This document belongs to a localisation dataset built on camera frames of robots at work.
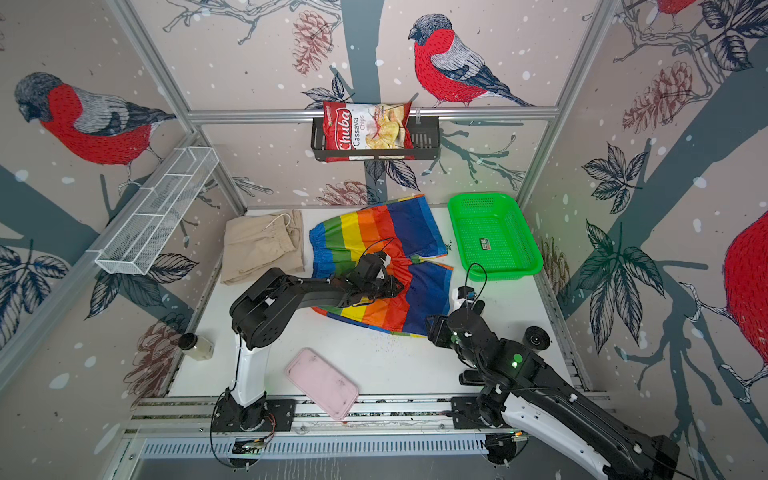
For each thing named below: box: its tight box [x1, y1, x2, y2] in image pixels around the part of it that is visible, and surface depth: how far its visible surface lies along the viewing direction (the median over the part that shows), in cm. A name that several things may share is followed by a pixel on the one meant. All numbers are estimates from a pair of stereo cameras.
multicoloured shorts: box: [310, 194, 453, 338], surface depth 105 cm
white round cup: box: [522, 326, 550, 350], surface depth 77 cm
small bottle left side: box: [178, 332, 215, 361], surface depth 80 cm
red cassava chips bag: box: [323, 101, 415, 163], surface depth 90 cm
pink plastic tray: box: [285, 348, 359, 421], surface depth 78 cm
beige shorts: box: [220, 210, 305, 286], surface depth 106 cm
